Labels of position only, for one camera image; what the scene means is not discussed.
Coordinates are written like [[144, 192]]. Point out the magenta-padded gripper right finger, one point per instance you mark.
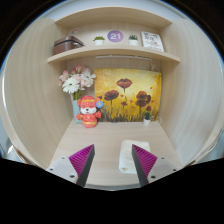
[[162, 167]]

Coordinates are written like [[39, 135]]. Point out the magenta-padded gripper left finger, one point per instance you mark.
[[62, 167]]

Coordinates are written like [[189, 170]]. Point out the white fluffy towel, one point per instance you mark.
[[126, 156]]

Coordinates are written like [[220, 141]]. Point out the small white potted plant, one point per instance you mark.
[[147, 121]]

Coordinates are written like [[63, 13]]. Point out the pale blue vase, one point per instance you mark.
[[75, 110]]

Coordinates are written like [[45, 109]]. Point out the red plush toy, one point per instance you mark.
[[88, 115]]

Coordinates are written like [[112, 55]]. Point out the yellow poppy flower painting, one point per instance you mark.
[[130, 93]]

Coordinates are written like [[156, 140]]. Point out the pink and white flower bouquet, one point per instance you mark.
[[75, 81]]

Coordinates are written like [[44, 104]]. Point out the wooden wall shelf unit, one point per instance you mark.
[[113, 50]]

